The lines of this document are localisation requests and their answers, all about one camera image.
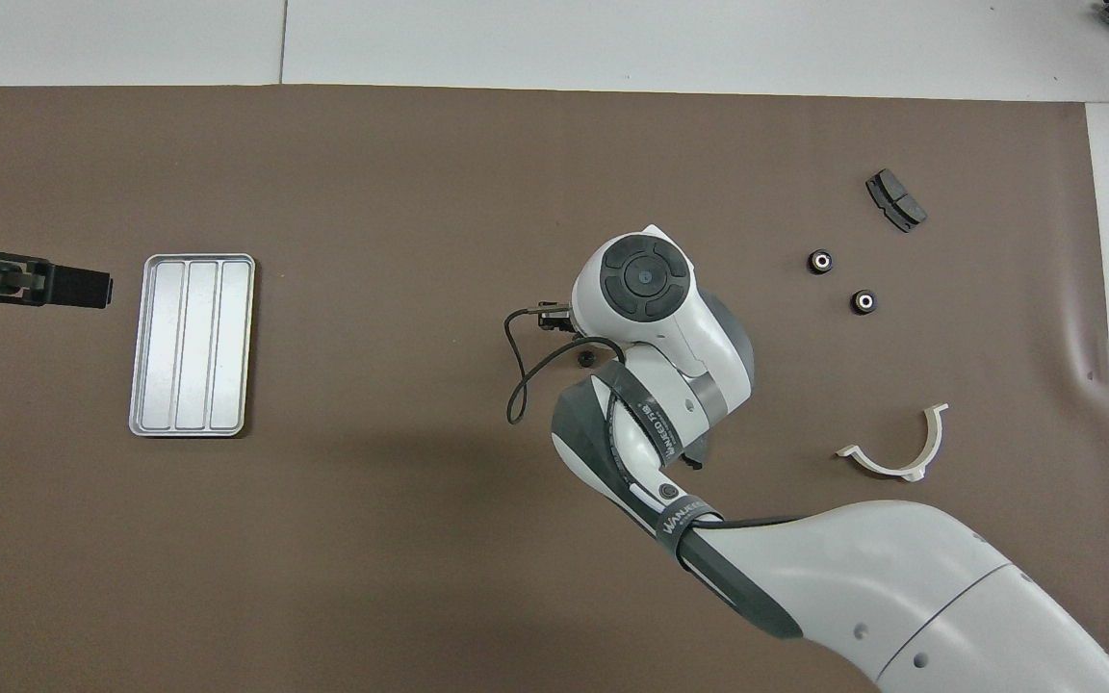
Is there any brown table mat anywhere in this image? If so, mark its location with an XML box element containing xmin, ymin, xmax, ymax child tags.
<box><xmin>0</xmin><ymin>85</ymin><xmax>1109</xmax><ymax>693</ymax></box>

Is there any silver metal tray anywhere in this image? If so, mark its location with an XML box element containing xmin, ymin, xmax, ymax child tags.
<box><xmin>128</xmin><ymin>253</ymin><xmax>257</xmax><ymax>439</ymax></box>

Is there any white curved plastic bracket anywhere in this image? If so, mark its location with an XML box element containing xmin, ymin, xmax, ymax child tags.
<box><xmin>836</xmin><ymin>403</ymin><xmax>950</xmax><ymax>482</ymax></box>

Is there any short grey brake pad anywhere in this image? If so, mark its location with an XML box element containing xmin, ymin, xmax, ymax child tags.
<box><xmin>865</xmin><ymin>168</ymin><xmax>928</xmax><ymax>234</ymax></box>

